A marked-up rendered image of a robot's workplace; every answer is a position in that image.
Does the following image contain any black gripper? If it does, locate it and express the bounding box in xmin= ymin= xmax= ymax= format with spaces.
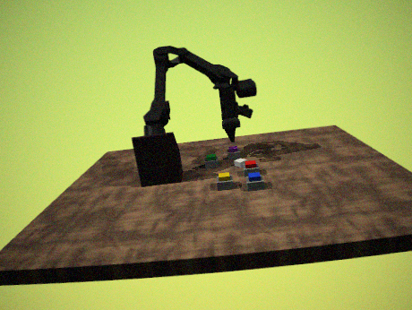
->
xmin=220 ymin=99 xmax=241 ymax=142

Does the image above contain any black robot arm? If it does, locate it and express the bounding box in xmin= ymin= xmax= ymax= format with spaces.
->
xmin=142 ymin=46 xmax=257 ymax=135

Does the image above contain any blue button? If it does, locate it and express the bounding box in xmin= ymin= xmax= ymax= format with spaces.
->
xmin=245 ymin=172 xmax=265 ymax=192

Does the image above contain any yellow button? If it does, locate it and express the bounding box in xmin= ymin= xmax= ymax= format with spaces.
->
xmin=217 ymin=172 xmax=234 ymax=191

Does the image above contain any white cube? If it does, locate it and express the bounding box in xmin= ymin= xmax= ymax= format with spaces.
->
xmin=234 ymin=159 xmax=247 ymax=168

